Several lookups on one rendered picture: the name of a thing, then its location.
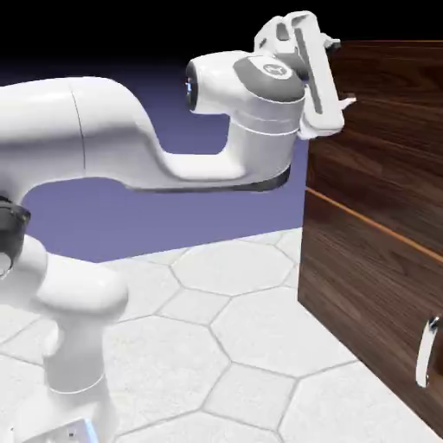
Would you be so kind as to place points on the dark wood cabinet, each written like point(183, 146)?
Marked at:
point(373, 283)

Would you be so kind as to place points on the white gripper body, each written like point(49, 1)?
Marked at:
point(318, 86)

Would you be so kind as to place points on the dark wood cabinet door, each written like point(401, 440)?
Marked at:
point(367, 294)
point(380, 145)

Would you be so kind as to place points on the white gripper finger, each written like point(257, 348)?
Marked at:
point(333, 42)
point(347, 101)

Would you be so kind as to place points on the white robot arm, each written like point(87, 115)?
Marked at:
point(104, 128)

